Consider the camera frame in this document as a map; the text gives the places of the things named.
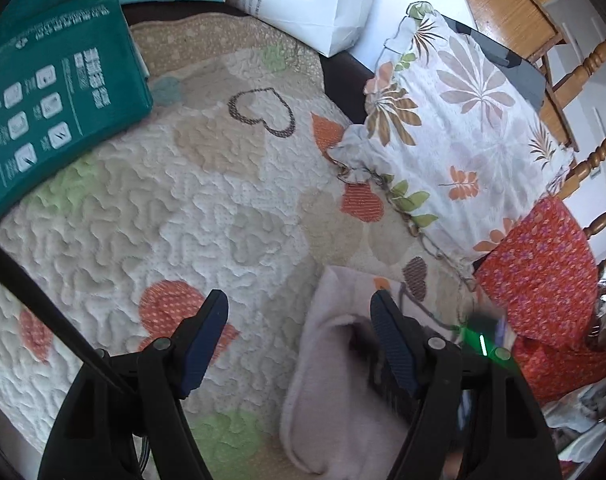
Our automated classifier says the red floral fabric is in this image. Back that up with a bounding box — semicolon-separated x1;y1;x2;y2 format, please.
475;196;606;404

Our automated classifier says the heart-patterned quilt bedspread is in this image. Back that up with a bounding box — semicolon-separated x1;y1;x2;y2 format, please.
0;13;473;479

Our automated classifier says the pale pink fleece garment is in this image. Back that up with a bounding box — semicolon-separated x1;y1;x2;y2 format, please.
280;264;465;477

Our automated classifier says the floral leaf-print pillow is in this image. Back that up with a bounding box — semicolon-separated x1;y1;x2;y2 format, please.
328;1;572;268

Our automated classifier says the black cable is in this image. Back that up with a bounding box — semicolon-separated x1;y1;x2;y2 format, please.
0;233;120;391

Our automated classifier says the wooden chair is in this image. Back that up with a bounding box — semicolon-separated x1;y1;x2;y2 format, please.
447;0;606;271

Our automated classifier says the green printed package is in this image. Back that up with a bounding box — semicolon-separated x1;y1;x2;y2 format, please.
0;0;152;218

